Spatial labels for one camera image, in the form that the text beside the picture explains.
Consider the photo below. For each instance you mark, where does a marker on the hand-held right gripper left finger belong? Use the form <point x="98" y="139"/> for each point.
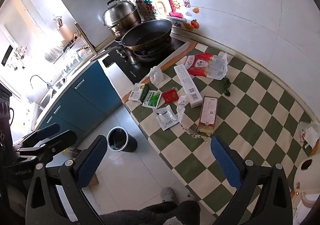
<point x="92" y="161"/>

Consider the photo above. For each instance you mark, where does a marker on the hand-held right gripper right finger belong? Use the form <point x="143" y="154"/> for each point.
<point x="225" y="162"/>

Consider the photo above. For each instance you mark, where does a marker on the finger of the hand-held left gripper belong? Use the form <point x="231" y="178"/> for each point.
<point x="46" y="129"/>
<point x="58" y="138"/>

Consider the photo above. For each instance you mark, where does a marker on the black round trash bin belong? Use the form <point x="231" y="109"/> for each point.
<point x="125" y="143"/>

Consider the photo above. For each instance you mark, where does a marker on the pink brown box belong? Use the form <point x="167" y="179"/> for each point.
<point x="208" y="115"/>

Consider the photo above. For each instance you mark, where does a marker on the torn white plastic wrapper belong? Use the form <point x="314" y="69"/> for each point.
<point x="181" y="105"/>

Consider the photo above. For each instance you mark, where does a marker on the dark green scrap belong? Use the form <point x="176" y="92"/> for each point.
<point x="227" y="90"/>

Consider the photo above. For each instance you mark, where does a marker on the silver sachet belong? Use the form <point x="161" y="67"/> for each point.
<point x="166" y="118"/>

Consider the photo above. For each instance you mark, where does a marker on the small white green box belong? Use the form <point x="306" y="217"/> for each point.
<point x="136" y="92"/>

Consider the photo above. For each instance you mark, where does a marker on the green sachet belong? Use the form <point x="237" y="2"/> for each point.
<point x="152" y="100"/>

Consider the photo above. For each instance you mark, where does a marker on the long white box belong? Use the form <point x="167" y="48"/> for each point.
<point x="187" y="85"/>

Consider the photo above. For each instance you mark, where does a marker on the red sachet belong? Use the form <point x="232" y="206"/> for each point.
<point x="169" y="96"/>

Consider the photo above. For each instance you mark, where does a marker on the red sausage package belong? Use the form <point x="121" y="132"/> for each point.
<point x="200" y="71"/>

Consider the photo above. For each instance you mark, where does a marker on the clear plastic wrapper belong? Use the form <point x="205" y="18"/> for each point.
<point x="219" y="66"/>

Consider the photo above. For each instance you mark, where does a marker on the white tissue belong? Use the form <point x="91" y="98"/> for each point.
<point x="156" y="75"/>

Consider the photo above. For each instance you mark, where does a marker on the small wooden block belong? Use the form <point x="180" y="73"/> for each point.
<point x="94" y="180"/>

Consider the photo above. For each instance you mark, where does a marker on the small bottle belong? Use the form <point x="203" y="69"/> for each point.
<point x="73" y="152"/>

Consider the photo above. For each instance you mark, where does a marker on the stainless steel sink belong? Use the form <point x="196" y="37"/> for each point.
<point x="43" y="101"/>

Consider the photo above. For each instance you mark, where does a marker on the chrome sink faucet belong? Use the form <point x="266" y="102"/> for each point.
<point x="47" y="83"/>

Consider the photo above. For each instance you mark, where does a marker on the blue kitchen cabinet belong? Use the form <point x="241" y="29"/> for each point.
<point x="87" y="100"/>

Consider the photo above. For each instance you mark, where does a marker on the green white checkered tablecloth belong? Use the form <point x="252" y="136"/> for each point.
<point x="250" y="120"/>

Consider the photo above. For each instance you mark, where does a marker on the grey fuzzy slipper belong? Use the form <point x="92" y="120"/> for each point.
<point x="172" y="221"/>
<point x="167" y="193"/>

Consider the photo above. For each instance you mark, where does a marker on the dish rack with dishes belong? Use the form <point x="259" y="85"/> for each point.
<point x="67" y="52"/>

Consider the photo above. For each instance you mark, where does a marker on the person's dark trouser legs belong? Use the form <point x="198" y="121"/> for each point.
<point x="155" y="213"/>

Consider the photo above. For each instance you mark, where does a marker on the cream round appliance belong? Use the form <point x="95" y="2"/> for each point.
<point x="308" y="180"/>

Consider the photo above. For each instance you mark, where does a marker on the white red wrapper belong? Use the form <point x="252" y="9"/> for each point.
<point x="309" y="135"/>

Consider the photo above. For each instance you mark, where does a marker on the black glass gas stove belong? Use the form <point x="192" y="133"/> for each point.
<point x="130" y="67"/>

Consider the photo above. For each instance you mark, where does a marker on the utensil holder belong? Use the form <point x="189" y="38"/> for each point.
<point x="63" y="30"/>

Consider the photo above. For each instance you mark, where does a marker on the stainless steel steamer pot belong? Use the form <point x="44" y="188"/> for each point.
<point x="120" y="15"/>

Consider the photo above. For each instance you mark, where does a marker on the black wok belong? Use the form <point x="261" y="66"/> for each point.
<point x="147" y="33"/>

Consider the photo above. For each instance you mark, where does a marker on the white wall appliance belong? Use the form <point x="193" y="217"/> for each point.
<point x="6" y="55"/>

